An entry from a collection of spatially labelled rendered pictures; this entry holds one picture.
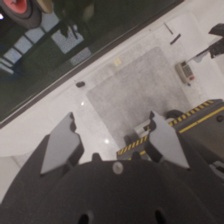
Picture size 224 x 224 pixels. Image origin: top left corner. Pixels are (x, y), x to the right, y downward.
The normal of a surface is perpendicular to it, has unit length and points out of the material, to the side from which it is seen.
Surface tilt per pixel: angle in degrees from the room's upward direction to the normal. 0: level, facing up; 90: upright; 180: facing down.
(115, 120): 0
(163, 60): 0
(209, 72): 10
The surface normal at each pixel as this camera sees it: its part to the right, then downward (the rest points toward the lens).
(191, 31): 0.15, -0.02
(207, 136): -0.03, 0.09
